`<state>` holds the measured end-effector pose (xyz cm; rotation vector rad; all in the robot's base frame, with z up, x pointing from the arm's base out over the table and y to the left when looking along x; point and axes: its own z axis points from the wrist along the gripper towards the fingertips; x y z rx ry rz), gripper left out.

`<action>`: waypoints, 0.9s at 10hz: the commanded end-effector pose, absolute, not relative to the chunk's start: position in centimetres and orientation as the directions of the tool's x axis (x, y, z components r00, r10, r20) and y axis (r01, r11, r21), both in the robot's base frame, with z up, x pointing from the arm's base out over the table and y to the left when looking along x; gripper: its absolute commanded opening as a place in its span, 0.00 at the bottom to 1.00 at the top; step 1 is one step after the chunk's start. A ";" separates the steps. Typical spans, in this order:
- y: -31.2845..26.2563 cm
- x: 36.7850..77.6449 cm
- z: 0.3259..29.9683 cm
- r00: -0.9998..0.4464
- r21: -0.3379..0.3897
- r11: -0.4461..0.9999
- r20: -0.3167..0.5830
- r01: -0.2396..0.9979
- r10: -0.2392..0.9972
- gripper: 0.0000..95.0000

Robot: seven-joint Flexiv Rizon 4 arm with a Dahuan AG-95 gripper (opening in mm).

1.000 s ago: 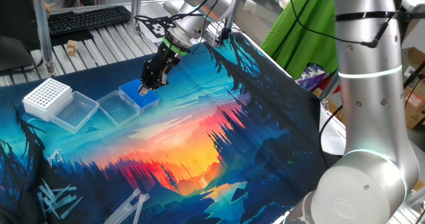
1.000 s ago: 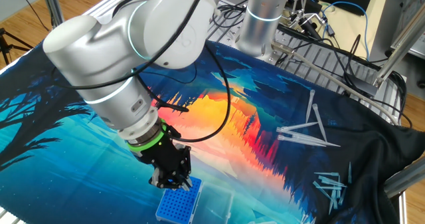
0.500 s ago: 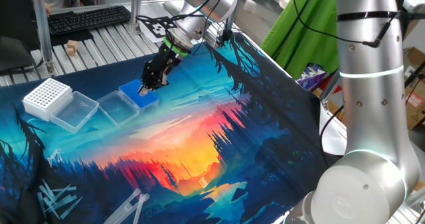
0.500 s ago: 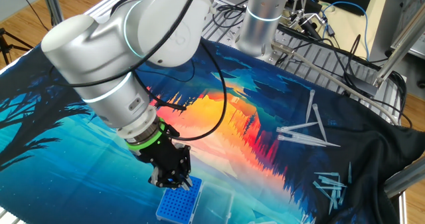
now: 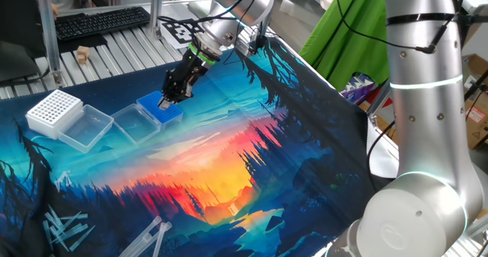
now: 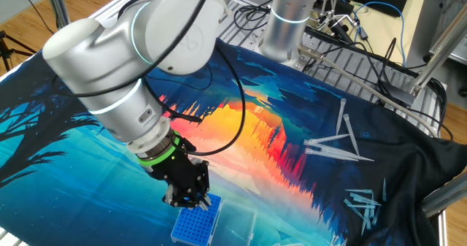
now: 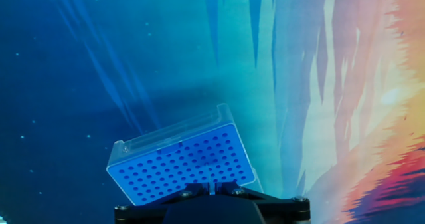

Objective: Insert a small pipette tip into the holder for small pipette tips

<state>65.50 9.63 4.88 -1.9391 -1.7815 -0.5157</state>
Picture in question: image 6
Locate black cable bundle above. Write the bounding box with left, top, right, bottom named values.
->
left=302, top=34, right=454, bottom=142

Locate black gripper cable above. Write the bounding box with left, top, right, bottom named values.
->
left=49, top=0, right=247, bottom=157

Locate aluminium frame beam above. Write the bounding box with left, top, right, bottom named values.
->
left=422, top=179, right=467, bottom=218

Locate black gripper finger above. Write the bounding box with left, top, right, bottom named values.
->
left=163, top=182, right=190, bottom=208
left=189, top=185, right=213, bottom=211

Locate aluminium frame post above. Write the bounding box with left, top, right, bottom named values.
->
left=43, top=0, right=72, bottom=30
left=410, top=3, right=467, bottom=97

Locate grey cable conduit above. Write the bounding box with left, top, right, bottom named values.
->
left=298, top=45, right=439, bottom=139

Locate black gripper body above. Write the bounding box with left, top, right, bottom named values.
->
left=148, top=138, right=211, bottom=188

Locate printed sunset forest cloth mat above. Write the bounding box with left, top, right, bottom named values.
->
left=0, top=37, right=467, bottom=246

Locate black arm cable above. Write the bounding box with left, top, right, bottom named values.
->
left=232, top=0, right=274, bottom=32

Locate black power adapter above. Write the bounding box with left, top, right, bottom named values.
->
left=379, top=80, right=417, bottom=107

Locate blue pipette tip holder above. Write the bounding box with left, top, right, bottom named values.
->
left=170, top=193, right=223, bottom=246

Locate beige desk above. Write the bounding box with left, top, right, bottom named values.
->
left=328, top=0, right=432, bottom=69

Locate clear lid of blue holder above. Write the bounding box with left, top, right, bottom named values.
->
left=208, top=199, right=258, bottom=246

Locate large clear pipette tip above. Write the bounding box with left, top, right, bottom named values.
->
left=313, top=143, right=375, bottom=163
left=335, top=98, right=347, bottom=136
left=303, top=133, right=352, bottom=147
left=304, top=147, right=360, bottom=162
left=342, top=113, right=360, bottom=157

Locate green wrist mounting ring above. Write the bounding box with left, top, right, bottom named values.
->
left=136, top=130, right=182, bottom=167

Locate blue cable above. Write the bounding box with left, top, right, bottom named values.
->
left=339, top=0, right=408, bottom=69

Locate black tripod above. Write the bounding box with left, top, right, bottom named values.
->
left=0, top=30, right=37, bottom=72

